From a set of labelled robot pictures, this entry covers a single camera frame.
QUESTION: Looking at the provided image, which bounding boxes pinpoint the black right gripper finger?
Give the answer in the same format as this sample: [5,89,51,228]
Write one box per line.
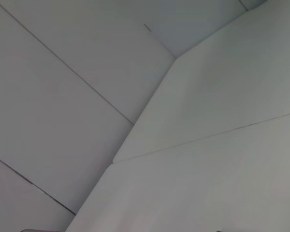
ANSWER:
[20,228,66,232]

